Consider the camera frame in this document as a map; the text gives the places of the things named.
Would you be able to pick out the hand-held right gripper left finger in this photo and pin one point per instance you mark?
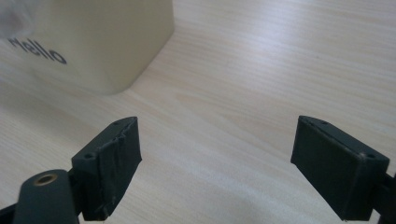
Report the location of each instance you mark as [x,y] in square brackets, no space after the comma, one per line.
[109,168]

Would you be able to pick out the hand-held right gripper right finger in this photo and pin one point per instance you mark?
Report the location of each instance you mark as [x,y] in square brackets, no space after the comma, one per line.
[336,168]

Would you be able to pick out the cream square trash bin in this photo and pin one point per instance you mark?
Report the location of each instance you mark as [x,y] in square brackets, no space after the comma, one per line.
[102,43]

